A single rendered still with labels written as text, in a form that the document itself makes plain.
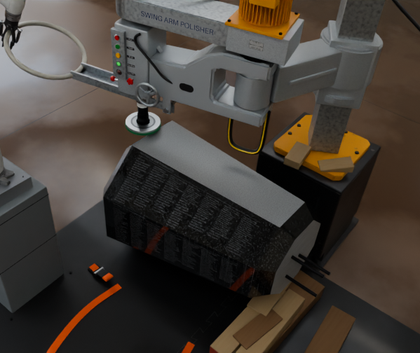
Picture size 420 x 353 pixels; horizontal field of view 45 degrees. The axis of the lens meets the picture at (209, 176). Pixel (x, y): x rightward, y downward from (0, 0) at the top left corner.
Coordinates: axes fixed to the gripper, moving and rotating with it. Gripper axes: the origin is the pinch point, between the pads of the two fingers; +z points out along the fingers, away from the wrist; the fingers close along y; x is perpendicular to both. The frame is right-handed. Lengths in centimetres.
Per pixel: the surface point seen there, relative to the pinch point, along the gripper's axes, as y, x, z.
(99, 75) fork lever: 58, -4, -13
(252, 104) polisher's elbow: 137, -39, -72
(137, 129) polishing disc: 92, -27, -7
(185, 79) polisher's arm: 102, -31, -60
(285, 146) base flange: 181, -3, -25
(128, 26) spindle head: 64, -22, -67
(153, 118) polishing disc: 98, -14, -9
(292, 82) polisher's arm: 152, -25, -84
